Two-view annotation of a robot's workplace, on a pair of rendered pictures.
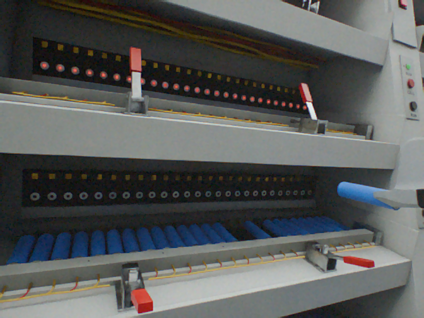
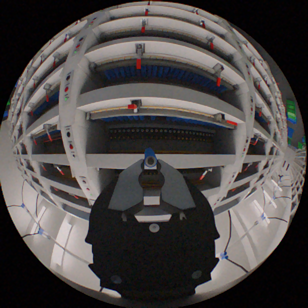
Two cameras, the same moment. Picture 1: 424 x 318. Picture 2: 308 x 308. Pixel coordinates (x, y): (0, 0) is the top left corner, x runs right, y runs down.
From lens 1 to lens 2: 0.30 m
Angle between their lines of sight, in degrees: 33
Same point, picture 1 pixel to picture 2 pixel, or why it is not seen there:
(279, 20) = (156, 200)
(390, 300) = (84, 86)
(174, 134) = (204, 162)
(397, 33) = not seen: hidden behind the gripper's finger
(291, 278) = (163, 99)
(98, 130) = (219, 161)
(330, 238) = (120, 114)
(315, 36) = not seen: hidden behind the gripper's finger
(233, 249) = (181, 115)
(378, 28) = not seen: hidden behind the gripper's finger
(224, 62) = (151, 176)
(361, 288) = (111, 89)
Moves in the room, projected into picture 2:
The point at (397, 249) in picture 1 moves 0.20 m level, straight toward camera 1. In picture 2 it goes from (80, 112) to (124, 96)
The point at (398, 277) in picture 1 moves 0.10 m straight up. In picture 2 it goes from (84, 97) to (86, 130)
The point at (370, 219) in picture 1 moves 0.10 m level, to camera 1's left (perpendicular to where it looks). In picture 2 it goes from (89, 124) to (115, 120)
